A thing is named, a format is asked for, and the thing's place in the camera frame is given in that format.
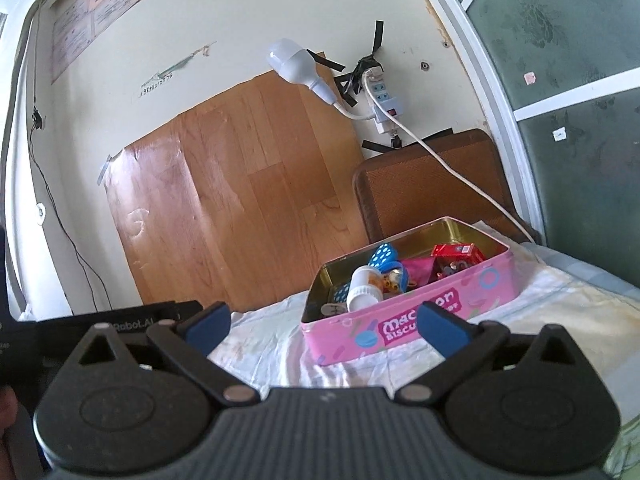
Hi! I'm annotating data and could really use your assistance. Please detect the red cigarette box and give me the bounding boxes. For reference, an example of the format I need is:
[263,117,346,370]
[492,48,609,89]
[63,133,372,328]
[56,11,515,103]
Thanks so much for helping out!
[431,243,486,270]

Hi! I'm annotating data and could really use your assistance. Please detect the white pill bottle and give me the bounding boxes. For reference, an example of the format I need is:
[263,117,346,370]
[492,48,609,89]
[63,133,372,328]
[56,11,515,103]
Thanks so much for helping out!
[346,266,384,312]

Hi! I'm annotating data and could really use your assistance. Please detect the blue polka dot bow headband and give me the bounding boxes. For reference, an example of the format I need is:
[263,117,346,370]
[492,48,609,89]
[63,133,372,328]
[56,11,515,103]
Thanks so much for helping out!
[332,242,411,304]

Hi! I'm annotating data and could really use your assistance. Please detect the magenta zip pouch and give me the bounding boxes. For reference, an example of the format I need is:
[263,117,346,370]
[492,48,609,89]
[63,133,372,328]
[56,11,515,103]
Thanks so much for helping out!
[400,256,437,289]

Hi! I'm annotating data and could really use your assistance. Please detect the pink macaron biscuit tin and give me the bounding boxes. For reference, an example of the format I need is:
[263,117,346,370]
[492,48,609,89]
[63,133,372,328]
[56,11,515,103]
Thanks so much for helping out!
[300,217,518,366]

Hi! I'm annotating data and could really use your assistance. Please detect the pastel checked bed sheet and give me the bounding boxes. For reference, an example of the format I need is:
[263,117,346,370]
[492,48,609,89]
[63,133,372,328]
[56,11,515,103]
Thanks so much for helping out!
[209,240,639,479]

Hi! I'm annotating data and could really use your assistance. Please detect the wooden pattern board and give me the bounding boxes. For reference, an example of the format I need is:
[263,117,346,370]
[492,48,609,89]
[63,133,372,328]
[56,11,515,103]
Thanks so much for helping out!
[105,73,368,311]

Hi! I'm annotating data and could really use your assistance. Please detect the brown woven chair back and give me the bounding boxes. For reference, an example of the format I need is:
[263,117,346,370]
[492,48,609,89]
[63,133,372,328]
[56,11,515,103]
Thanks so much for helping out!
[352,129,541,243]

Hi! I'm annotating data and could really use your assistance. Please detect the white power strip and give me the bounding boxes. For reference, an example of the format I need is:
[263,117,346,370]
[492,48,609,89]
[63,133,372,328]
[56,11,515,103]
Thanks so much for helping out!
[363,67,404,134]

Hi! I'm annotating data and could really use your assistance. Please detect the white bulb lamp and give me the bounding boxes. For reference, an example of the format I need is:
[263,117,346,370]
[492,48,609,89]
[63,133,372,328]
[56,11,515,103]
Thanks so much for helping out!
[267,38,375,122]

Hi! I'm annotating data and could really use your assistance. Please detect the glass panel door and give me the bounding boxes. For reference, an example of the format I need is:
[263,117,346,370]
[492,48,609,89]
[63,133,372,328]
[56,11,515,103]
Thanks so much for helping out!
[430,0,639,282]

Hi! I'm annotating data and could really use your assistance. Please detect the black wall cable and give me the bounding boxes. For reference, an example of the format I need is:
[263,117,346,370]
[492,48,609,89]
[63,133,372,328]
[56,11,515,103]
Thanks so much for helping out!
[27,6,116,313]

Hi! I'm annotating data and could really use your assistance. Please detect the white power cable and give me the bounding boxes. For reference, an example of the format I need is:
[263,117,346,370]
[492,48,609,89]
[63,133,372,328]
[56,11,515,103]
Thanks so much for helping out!
[361,77,536,244]

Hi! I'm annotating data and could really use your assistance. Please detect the wall posters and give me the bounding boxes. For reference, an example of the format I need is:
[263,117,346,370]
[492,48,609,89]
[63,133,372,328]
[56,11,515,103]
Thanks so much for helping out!
[51,0,141,82]

